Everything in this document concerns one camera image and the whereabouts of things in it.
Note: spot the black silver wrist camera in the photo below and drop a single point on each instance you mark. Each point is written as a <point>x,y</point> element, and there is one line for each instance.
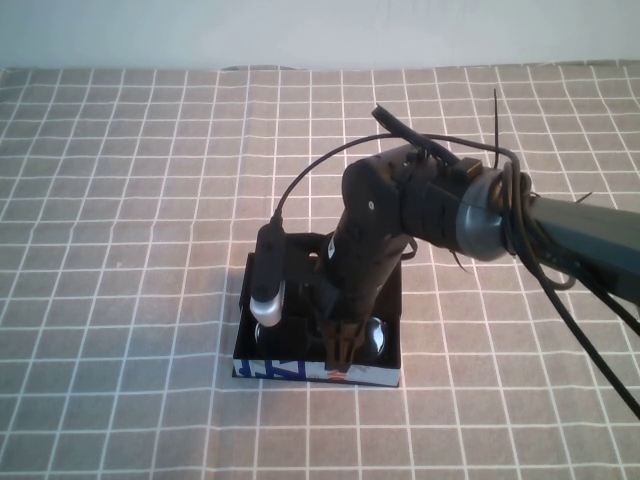
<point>267,280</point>

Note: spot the grey white checked tablecloth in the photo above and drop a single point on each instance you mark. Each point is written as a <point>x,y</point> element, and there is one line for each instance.
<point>125,200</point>

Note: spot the black glasses case printed sides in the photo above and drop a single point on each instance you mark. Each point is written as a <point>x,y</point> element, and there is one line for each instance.
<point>280,372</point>

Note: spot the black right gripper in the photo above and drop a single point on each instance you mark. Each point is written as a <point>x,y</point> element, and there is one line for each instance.
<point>360,270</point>

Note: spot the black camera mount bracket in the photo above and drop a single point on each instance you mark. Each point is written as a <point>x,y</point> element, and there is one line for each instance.
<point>302,260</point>

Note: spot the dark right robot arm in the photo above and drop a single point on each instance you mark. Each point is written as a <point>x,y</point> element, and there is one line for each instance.
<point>575,225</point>

